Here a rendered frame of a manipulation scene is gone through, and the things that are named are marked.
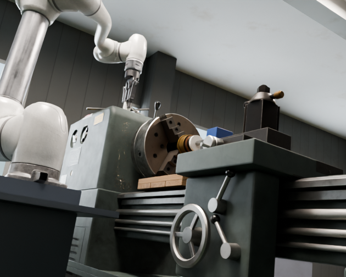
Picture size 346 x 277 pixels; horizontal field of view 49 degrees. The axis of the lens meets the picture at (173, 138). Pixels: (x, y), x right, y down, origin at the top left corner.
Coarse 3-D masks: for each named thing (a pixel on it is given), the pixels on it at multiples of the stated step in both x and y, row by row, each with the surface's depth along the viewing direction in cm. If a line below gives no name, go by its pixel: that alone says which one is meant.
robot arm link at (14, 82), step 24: (24, 0) 146; (48, 0) 146; (24, 24) 143; (48, 24) 151; (24, 48) 139; (24, 72) 138; (0, 96) 132; (24, 96) 139; (0, 120) 125; (0, 144) 122
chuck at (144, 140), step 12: (156, 120) 162; (180, 120) 170; (144, 132) 160; (156, 132) 162; (192, 132) 172; (144, 144) 157; (156, 144) 160; (144, 156) 157; (156, 156) 160; (144, 168) 161; (156, 168) 159
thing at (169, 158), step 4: (168, 152) 164; (172, 152) 160; (176, 152) 157; (168, 156) 161; (172, 156) 158; (176, 156) 157; (164, 160) 161; (168, 160) 158; (172, 160) 157; (176, 160) 158; (164, 164) 158; (168, 164) 158; (172, 164) 158; (160, 168) 159; (164, 168) 156; (168, 168) 158; (172, 168) 158; (160, 172) 159; (164, 172) 157; (168, 172) 157; (156, 176) 161
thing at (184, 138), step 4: (184, 136) 157; (188, 136) 155; (180, 140) 157; (184, 140) 155; (188, 140) 152; (180, 144) 156; (184, 144) 154; (188, 144) 152; (180, 148) 156; (184, 148) 154; (188, 148) 152; (180, 152) 156; (184, 152) 155
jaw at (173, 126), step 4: (164, 116) 165; (160, 120) 164; (164, 120) 161; (168, 120) 161; (172, 120) 162; (164, 124) 162; (168, 124) 161; (172, 124) 162; (164, 128) 163; (168, 128) 161; (172, 128) 159; (176, 128) 160; (168, 132) 162; (172, 132) 160; (176, 132) 160; (180, 132) 159; (184, 132) 160; (168, 136) 163; (172, 136) 161; (176, 136) 159; (180, 136) 158; (172, 140) 162; (176, 140) 160
